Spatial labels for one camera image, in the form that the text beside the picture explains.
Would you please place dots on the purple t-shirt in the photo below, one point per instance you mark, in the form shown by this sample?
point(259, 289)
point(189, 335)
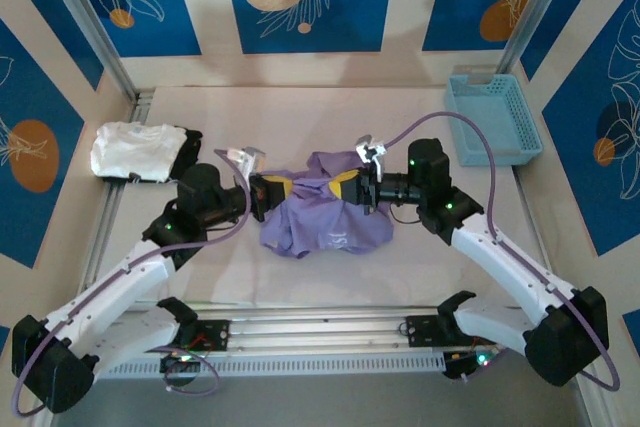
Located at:
point(325, 222)

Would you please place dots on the light blue plastic basket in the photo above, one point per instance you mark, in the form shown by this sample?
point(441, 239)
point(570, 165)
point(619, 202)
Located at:
point(485, 117)

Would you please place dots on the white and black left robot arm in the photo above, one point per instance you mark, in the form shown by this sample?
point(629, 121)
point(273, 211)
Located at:
point(110, 292)

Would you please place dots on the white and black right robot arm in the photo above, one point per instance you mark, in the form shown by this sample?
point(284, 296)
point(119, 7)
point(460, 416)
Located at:
point(510, 267)

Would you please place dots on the folded black t-shirt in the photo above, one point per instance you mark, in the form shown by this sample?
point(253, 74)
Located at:
point(190, 152)

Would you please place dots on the folded white t-shirt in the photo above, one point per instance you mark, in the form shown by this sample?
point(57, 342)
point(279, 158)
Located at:
point(135, 152)

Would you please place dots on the white table mat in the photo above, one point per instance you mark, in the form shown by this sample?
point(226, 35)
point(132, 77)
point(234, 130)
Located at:
point(320, 117)

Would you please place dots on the black controller board with LED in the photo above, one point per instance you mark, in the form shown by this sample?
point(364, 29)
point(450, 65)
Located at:
point(172, 364)
point(460, 364)

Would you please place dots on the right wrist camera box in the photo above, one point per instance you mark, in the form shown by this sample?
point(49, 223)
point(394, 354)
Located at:
point(372, 152)

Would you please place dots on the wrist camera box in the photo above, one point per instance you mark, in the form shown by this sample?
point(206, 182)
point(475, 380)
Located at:
point(372, 152)
point(247, 159)

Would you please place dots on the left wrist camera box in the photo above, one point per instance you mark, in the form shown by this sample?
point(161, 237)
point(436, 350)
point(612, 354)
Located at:
point(247, 159)

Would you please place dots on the aluminium side rail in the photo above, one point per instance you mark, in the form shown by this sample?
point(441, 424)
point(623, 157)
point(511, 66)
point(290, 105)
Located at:
point(112, 207)
point(530, 212)

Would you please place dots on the wide aluminium frame rail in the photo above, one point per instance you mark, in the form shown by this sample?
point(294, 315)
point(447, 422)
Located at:
point(320, 329)

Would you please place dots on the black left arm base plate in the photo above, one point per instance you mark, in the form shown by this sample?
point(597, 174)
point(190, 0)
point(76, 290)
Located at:
point(215, 334)

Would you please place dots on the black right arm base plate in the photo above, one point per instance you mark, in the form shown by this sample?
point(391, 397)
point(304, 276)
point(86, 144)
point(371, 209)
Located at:
point(420, 329)

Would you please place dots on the aluminium frame post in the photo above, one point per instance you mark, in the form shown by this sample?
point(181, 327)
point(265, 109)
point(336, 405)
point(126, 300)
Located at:
point(85, 17)
point(525, 22)

